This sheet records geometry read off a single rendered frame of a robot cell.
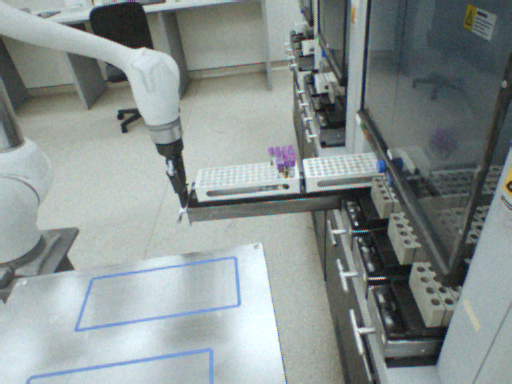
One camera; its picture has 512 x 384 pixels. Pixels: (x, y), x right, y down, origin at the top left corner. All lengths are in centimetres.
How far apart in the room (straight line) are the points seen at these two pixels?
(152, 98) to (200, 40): 365
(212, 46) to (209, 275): 389
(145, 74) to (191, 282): 49
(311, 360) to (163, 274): 92
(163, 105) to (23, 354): 61
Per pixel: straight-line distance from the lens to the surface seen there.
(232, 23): 452
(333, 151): 143
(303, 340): 172
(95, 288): 96
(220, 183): 108
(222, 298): 83
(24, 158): 132
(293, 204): 108
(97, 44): 110
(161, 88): 96
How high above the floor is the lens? 146
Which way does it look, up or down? 37 degrees down
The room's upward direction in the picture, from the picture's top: 8 degrees counter-clockwise
